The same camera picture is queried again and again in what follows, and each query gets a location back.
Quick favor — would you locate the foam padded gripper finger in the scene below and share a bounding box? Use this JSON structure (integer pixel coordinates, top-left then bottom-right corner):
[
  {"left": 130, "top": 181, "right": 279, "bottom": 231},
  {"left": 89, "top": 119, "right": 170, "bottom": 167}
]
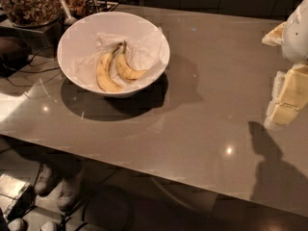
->
[
  {"left": 264, "top": 64, "right": 308, "bottom": 130},
  {"left": 262, "top": 22, "right": 286, "bottom": 46}
]

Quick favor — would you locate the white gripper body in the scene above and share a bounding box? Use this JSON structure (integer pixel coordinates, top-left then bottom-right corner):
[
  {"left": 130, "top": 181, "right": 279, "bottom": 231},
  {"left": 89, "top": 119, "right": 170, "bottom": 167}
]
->
[{"left": 282, "top": 0, "right": 308, "bottom": 64}]

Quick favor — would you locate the yellow banana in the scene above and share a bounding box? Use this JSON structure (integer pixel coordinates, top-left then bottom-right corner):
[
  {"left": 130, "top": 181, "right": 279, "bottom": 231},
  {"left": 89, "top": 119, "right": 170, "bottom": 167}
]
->
[
  {"left": 96, "top": 48, "right": 123, "bottom": 92},
  {"left": 115, "top": 41, "right": 145, "bottom": 82}
]

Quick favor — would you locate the white paper towel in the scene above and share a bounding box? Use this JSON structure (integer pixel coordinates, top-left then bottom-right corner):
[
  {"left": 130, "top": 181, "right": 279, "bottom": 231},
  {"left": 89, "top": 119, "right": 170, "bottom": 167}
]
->
[{"left": 74, "top": 28, "right": 169, "bottom": 93}]

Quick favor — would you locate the white spoon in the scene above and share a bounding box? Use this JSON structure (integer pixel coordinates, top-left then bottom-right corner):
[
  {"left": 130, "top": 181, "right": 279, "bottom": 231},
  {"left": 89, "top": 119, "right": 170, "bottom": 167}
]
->
[{"left": 59, "top": 0, "right": 77, "bottom": 25}]

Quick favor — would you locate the white shoe right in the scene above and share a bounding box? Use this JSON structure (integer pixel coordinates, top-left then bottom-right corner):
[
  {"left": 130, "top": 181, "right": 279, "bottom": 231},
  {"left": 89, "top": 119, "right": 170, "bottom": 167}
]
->
[{"left": 57, "top": 175, "right": 82, "bottom": 212}]

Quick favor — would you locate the white shoe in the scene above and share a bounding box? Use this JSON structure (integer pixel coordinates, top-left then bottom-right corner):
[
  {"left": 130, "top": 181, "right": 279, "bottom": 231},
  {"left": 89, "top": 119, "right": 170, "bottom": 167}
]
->
[
  {"left": 34, "top": 164, "right": 58, "bottom": 196},
  {"left": 57, "top": 175, "right": 82, "bottom": 212}
]

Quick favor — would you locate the white shoe left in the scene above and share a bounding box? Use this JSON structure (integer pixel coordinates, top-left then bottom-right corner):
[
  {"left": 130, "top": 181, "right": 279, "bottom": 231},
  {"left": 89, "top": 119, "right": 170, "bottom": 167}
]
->
[{"left": 34, "top": 164, "right": 58, "bottom": 196}]

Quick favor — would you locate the metal box on floor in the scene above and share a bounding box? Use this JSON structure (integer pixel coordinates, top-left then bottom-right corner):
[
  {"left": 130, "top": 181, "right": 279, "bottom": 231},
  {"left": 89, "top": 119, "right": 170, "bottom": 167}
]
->
[{"left": 0, "top": 174, "right": 32, "bottom": 221}]

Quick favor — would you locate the black cable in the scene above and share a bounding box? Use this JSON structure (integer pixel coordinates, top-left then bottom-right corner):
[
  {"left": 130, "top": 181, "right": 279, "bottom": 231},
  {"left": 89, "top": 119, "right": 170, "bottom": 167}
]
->
[{"left": 0, "top": 46, "right": 62, "bottom": 89}]

